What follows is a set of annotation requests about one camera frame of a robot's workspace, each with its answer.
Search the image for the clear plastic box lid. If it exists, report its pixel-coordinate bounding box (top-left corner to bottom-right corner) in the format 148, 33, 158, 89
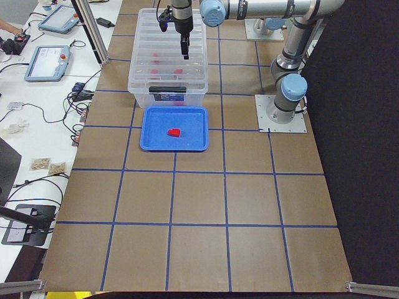
128, 8, 209, 94

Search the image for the red block from tray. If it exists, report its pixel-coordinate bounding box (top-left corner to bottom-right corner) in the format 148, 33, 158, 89
168, 128, 181, 138

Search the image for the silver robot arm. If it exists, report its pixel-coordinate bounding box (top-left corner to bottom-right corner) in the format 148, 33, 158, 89
193, 1, 343, 125

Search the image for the clear plastic storage box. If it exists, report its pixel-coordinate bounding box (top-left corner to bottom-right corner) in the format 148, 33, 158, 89
127, 8, 209, 109

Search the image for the person hand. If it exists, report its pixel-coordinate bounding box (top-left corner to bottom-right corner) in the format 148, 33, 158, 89
0, 19, 22, 36

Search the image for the blue plastic tray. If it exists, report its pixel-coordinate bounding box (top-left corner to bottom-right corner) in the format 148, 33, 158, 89
140, 106, 209, 152

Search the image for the black power adapter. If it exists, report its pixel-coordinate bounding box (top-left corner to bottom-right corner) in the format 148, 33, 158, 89
96, 17, 115, 28

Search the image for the blue black usb hub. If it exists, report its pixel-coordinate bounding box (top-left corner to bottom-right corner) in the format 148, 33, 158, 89
72, 82, 85, 93

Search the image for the far teach pendant tablet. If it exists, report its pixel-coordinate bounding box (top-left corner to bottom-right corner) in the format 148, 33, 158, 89
38, 5, 79, 34

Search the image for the teach pendant tablet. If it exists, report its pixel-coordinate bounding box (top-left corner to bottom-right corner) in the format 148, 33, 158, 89
24, 45, 70, 82
38, 5, 79, 34

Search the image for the near teach pendant tablet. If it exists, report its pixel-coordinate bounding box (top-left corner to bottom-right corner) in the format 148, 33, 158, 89
24, 45, 70, 82

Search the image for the bag of small parts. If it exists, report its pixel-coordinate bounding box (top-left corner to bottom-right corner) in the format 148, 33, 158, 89
30, 158, 51, 171
48, 162, 67, 175

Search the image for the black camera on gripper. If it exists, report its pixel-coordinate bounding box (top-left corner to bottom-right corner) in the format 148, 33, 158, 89
158, 6, 171, 32

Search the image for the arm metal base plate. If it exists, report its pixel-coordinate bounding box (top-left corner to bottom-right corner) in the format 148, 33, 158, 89
255, 95, 307, 134
244, 18, 286, 42

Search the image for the aluminium frame post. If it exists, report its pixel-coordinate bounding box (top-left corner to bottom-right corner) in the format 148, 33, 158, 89
71, 0, 109, 65

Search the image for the black stand base plate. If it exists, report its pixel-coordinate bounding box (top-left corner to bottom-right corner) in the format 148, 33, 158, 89
1, 204, 56, 247

